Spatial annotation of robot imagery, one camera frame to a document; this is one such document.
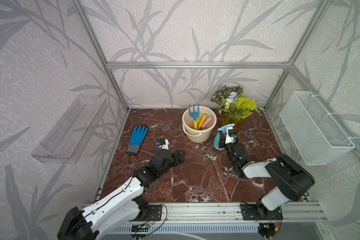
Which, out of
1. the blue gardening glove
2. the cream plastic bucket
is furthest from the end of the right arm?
the blue gardening glove

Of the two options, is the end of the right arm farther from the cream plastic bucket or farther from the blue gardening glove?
the blue gardening glove

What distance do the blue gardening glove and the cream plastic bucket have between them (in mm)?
306

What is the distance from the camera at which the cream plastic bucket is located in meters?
0.88

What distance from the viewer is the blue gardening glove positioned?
0.98 m
